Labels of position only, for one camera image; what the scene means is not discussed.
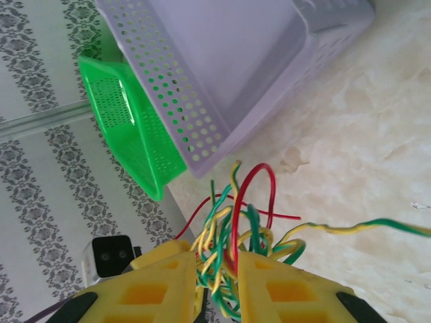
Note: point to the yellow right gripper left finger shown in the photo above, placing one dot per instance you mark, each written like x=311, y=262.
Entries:
x=151, y=296

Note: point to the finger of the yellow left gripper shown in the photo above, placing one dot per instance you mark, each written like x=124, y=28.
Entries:
x=161, y=252

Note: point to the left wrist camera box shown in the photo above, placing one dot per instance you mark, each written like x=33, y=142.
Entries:
x=111, y=255

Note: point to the purple plastic basket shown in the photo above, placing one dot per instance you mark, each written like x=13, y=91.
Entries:
x=235, y=67

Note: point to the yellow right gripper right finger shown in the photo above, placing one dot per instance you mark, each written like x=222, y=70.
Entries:
x=286, y=296

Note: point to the green plastic basket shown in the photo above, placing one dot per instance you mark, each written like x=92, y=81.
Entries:
x=134, y=134

